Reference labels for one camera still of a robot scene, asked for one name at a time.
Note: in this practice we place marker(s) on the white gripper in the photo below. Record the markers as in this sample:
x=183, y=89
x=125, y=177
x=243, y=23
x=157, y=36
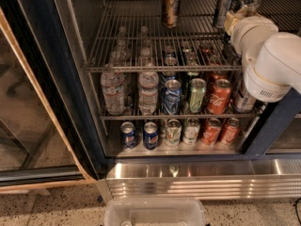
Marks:
x=250, y=32

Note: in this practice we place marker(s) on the silver blue redbull can front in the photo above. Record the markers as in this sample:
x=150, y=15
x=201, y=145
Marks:
x=247, y=8

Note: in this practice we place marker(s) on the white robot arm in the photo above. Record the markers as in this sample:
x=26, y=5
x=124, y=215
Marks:
x=271, y=60

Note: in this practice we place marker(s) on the silver redbull can rear left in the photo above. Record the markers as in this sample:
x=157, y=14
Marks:
x=220, y=12

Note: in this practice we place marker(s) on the brown gold tall can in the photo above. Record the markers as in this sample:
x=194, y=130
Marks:
x=170, y=13

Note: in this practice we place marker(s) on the green soda can middle shelf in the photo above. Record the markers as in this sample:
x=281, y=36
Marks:
x=197, y=93

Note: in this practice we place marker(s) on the red coca-cola can middle shelf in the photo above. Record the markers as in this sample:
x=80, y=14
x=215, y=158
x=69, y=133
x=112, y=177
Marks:
x=219, y=96

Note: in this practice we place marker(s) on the white blue can middle shelf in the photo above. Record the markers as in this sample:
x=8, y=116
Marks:
x=243, y=101

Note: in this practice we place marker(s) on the blue pepsi can middle shelf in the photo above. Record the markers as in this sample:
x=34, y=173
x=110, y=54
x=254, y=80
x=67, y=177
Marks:
x=172, y=97

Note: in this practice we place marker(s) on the red coke can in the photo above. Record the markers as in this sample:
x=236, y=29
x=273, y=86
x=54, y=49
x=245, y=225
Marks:
x=230, y=131
x=211, y=131

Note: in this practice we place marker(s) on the white green can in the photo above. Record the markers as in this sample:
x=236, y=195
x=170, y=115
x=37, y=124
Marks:
x=191, y=130
x=173, y=133

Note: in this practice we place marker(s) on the blue pepsi can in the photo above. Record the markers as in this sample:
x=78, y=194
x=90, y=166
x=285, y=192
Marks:
x=150, y=135
x=128, y=135

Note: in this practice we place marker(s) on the blue pepsi can bottom left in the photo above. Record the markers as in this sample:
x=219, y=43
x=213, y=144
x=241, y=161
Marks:
x=128, y=135

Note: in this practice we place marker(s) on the stainless steel fridge base grille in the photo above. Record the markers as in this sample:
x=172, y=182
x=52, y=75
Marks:
x=215, y=180

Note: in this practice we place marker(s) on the open glass fridge door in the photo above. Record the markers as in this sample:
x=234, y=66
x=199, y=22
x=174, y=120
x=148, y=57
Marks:
x=47, y=124

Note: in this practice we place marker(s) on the clear water bottle right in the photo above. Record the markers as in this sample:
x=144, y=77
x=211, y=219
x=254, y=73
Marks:
x=148, y=82

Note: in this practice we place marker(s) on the clear water bottle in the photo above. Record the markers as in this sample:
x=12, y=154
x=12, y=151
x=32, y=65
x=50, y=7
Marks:
x=148, y=82
x=112, y=86

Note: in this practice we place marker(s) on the clear water bottle left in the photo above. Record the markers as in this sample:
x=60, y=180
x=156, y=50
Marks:
x=112, y=86

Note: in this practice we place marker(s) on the clear plastic bin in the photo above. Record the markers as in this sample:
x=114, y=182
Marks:
x=154, y=212

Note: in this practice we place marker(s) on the top wire fridge shelf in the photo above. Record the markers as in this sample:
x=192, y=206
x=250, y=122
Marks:
x=195, y=26

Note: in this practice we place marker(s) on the wire fridge shelf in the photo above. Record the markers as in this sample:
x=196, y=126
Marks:
x=133, y=115
x=195, y=26

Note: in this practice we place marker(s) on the middle wire fridge shelf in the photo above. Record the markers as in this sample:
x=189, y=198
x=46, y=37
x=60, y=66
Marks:
x=133, y=115

